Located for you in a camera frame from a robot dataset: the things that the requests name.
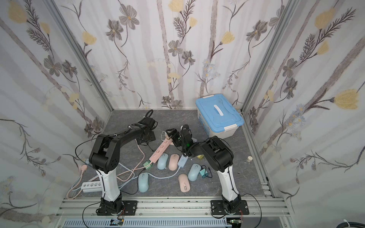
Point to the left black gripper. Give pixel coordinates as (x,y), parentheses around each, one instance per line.
(147,135)

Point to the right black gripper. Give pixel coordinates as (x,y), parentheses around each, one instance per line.
(174,135)

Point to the blue power strip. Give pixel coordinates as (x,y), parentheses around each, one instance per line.
(182,161)

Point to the pink power strip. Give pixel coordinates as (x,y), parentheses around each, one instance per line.
(160,150)

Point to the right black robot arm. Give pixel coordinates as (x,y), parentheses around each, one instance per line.
(220,158)

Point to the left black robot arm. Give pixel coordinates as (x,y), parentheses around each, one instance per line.
(105,157)

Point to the pink mouse near strip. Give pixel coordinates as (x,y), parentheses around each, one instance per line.
(173,162)

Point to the blue mouse middle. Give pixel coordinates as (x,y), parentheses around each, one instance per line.
(162,161)

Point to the blue mouse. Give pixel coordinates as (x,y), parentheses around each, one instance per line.
(162,161)
(143,182)
(194,172)

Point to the blue mouse right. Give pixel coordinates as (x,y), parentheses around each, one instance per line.
(194,172)

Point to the pink mouse front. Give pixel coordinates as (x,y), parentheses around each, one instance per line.
(184,183)

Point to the blue mouse front left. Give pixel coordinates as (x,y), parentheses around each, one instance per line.
(143,182)

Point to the light green loose charger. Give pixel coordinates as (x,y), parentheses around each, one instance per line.
(148,164)

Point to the blue lid storage box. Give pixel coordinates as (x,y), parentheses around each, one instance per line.
(217,116)

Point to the white power strip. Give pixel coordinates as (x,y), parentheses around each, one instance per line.
(91,186)

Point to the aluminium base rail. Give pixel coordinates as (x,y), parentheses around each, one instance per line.
(177,212)

